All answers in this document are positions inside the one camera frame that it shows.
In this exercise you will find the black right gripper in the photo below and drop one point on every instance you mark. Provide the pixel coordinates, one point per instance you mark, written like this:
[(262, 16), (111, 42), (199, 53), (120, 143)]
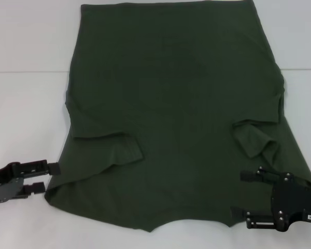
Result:
[(295, 202)]

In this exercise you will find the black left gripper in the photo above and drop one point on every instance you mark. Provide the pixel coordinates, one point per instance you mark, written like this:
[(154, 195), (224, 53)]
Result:
[(2, 184)]

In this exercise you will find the dark green t-shirt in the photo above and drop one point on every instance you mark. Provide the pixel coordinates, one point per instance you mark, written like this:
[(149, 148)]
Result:
[(171, 103)]

